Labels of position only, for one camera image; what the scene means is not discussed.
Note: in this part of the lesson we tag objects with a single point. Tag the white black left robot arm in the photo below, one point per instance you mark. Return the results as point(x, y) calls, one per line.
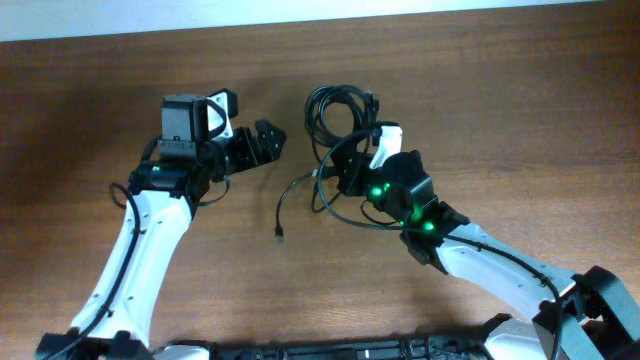
point(197, 146)

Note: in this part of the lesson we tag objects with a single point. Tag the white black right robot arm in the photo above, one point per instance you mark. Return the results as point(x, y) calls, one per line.
point(561, 314)

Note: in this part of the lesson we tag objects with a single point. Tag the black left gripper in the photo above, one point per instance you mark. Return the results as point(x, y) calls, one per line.
point(251, 156)

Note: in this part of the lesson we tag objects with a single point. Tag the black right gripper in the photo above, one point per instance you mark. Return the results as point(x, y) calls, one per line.
point(353, 175)

